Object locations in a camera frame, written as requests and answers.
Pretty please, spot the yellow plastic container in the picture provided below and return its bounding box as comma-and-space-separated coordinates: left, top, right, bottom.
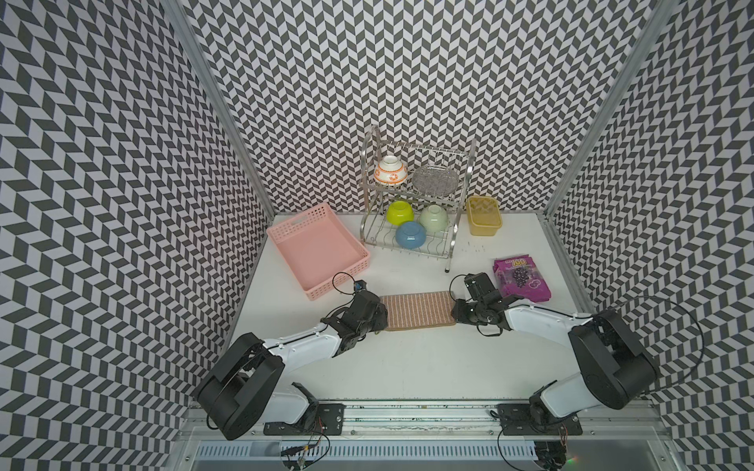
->
467, 195, 502, 237

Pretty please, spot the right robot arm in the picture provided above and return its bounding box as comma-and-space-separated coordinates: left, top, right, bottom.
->
452, 273, 660, 428

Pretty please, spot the striped brown dishcloth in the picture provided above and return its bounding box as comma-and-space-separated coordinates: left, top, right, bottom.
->
382, 292, 457, 332

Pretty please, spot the blue bowl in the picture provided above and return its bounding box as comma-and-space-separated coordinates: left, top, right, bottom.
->
395, 221, 427, 250

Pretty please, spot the white orange patterned bowl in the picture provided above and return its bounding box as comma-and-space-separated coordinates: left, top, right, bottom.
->
374, 155, 408, 186

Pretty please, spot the lime green bowl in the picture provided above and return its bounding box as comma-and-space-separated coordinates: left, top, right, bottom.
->
386, 200, 414, 227

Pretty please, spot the silver metal dish rack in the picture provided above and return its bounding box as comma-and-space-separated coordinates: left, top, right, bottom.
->
359, 126, 478, 273

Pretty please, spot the purple blackcurrant gummy bag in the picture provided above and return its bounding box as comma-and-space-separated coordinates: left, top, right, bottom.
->
493, 255, 552, 302

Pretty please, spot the pale green bowl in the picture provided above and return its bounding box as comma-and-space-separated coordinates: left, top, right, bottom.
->
418, 204, 449, 234

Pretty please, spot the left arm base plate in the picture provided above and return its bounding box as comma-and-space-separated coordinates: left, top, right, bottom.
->
260, 382, 346, 436

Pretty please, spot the pink plastic basket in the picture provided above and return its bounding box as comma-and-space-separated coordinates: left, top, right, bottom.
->
266, 203, 370, 301

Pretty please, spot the grey patterned plate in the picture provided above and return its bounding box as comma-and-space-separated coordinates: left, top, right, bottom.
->
412, 165, 459, 197

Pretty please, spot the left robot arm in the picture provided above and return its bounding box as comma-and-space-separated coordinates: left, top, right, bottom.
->
192, 290, 388, 441

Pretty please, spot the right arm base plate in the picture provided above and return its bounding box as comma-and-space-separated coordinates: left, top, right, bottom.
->
494, 402, 583, 437

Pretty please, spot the aluminium front rail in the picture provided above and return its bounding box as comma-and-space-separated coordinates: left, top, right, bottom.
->
170, 399, 673, 442

